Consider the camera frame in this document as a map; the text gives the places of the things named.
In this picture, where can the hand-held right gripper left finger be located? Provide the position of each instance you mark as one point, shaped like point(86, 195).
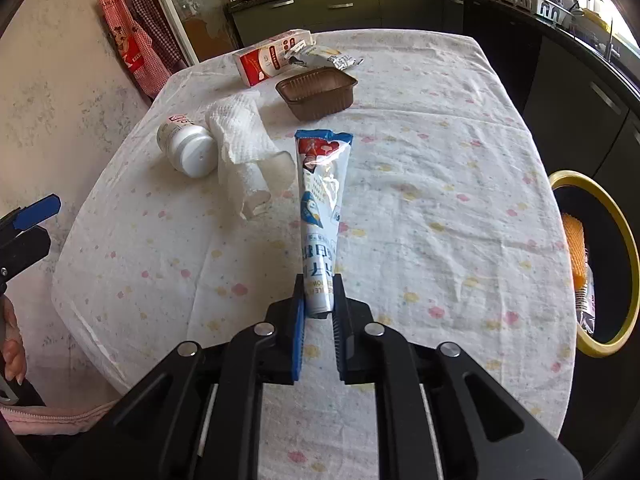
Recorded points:
point(298, 330)

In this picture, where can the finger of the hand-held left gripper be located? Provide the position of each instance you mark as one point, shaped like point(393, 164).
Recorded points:
point(37, 210)

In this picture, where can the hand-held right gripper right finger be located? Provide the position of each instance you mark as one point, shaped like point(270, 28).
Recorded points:
point(338, 330)

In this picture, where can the blue white squeeze tube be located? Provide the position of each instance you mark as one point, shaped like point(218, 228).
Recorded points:
point(320, 210)

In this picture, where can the orange snack packet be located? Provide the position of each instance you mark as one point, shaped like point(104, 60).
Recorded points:
point(575, 245)

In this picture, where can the yellow rimmed dark trash bin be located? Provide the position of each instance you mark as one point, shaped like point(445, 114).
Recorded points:
point(607, 260)

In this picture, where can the person's left hand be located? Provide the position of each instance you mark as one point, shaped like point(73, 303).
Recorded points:
point(10, 350)

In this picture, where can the pink garment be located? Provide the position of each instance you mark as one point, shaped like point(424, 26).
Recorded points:
point(60, 417)

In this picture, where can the white pill bottle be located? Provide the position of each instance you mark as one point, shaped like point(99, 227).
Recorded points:
point(187, 147)

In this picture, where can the red checked apron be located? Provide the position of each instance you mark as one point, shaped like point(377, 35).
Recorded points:
point(135, 45)

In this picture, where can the white paper towel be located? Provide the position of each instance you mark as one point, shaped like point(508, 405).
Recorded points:
point(235, 135)

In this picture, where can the brown plastic tray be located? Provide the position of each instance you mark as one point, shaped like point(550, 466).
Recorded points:
point(315, 92)

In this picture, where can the frosted glass sliding door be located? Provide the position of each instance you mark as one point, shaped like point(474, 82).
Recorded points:
point(200, 10)

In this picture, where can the silver foil wrapper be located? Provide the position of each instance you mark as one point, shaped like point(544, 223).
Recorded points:
point(340, 61)

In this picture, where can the red white carton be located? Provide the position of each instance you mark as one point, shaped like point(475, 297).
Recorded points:
point(265, 57)

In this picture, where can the green base cabinets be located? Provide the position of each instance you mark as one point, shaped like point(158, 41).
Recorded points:
point(350, 5)

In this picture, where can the dark side base cabinets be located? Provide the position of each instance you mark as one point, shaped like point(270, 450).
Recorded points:
point(575, 75)

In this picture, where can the white dish rack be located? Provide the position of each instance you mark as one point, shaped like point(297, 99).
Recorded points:
point(545, 10)

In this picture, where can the small chrome faucet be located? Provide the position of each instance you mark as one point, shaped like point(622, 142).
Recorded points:
point(611, 40)

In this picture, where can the yellow soap holder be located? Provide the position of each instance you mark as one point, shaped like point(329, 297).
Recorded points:
point(597, 20)

